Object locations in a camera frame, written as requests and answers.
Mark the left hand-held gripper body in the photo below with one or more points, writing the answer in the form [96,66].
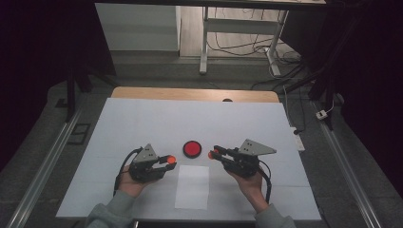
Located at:
[144,167]

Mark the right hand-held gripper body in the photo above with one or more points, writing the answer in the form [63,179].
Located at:
[245,163]

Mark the orange round stamp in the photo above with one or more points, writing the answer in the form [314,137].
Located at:
[171,159]

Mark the round black red ink pad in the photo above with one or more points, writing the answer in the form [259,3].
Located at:
[192,149]

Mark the white paper sheet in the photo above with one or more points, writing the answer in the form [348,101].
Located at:
[192,190]

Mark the person's left hand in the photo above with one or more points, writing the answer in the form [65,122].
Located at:
[131,188]

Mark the person's right hand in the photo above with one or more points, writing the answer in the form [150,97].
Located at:
[253,186]

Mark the white table cover sheet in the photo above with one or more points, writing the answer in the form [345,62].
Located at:
[190,120]

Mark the wooden table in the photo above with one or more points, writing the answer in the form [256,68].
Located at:
[177,94]

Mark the small white adapter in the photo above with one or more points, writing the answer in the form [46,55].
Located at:
[321,115]

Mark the black stand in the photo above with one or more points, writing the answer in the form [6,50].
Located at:
[324,88]
[71,95]

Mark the white cabinet panel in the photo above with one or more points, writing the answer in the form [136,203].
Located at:
[136,28]

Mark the black rectangular floor frame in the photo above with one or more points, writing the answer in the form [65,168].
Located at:
[70,134]

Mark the metal floor rail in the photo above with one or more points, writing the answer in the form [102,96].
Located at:
[345,167]
[44,171]

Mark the white metal desk frame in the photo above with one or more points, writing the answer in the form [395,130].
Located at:
[240,25]

